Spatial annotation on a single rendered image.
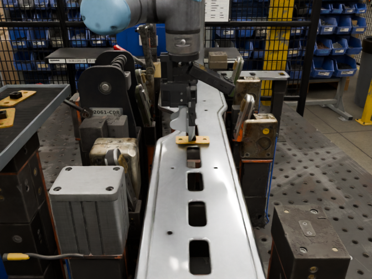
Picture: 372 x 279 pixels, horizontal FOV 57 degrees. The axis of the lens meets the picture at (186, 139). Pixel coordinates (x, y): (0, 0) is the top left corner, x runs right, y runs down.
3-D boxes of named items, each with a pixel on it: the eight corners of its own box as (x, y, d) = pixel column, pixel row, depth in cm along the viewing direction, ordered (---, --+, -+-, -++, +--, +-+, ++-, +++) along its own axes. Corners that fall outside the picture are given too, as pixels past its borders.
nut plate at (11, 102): (11, 107, 63) (10, 101, 62) (-7, 106, 63) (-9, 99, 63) (37, 92, 70) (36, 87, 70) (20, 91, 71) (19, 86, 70)
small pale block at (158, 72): (163, 149, 146) (160, 64, 129) (155, 149, 146) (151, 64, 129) (164, 145, 149) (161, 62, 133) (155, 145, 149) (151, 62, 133)
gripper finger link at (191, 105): (187, 121, 82) (187, 86, 79) (194, 121, 82) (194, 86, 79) (187, 128, 78) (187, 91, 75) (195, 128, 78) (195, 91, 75)
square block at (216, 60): (223, 131, 161) (228, 55, 145) (207, 132, 161) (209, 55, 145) (222, 124, 169) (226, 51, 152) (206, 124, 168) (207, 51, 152)
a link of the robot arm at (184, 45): (199, 29, 77) (201, 35, 69) (199, 49, 79) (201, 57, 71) (166, 29, 77) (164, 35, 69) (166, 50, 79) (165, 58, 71)
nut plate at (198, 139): (175, 144, 83) (175, 139, 83) (175, 137, 87) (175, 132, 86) (210, 143, 83) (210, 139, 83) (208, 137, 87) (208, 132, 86)
